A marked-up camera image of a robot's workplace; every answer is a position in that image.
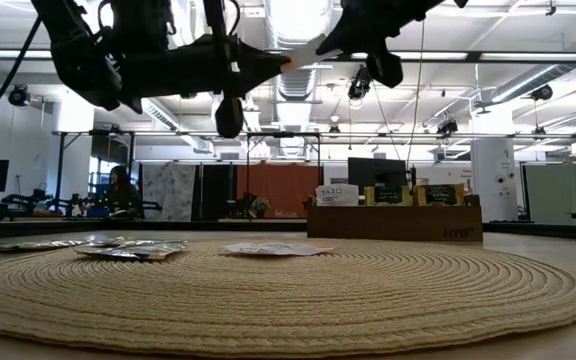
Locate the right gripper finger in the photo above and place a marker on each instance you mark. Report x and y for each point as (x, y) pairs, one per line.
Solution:
(350, 48)
(350, 36)

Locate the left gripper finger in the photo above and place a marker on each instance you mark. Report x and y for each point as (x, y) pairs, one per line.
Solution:
(260, 59)
(258, 75)

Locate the white and orange tea packet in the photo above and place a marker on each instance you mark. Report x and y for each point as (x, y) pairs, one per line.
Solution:
(313, 52)
(337, 196)
(273, 249)

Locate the background black robot arm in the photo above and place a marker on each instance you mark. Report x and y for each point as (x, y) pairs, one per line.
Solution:
(28, 202)
(245, 205)

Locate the wooden tea organizer box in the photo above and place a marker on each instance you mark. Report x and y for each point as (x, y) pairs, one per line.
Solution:
(393, 225)

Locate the black ceiling spotlight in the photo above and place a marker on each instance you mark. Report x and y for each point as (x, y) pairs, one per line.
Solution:
(18, 95)
(448, 126)
(358, 85)
(542, 92)

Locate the black metal gantry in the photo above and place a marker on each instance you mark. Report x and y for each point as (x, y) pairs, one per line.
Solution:
(247, 160)
(60, 170)

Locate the patterned grey curtain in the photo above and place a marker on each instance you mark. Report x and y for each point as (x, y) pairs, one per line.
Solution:
(168, 190)

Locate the black partition panel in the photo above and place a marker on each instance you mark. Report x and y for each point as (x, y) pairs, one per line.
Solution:
(216, 192)

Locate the background potted plant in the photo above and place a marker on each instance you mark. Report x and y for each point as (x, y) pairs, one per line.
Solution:
(260, 205)

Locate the person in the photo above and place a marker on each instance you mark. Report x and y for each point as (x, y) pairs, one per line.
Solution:
(120, 192)

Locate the white pillar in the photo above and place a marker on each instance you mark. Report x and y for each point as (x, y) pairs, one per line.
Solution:
(493, 180)

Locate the round woven placemat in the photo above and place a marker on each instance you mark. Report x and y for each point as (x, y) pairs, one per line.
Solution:
(288, 300)

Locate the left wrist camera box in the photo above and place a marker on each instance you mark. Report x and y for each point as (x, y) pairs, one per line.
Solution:
(140, 22)

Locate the orange partition wall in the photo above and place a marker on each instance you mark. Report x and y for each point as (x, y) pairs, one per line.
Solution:
(278, 185)

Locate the grey partition wall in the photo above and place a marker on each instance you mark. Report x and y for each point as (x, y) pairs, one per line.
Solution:
(563, 192)

